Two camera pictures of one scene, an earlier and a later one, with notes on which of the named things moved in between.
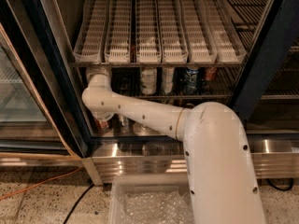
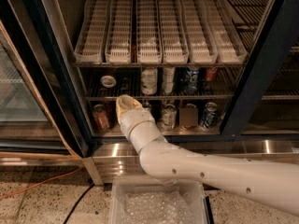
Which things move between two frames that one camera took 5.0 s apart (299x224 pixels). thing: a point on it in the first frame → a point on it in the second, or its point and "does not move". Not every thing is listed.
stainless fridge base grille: x=277 y=158 does not move
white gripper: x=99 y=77 → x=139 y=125
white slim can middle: x=167 y=78 does not move
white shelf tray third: x=148 y=34 does not move
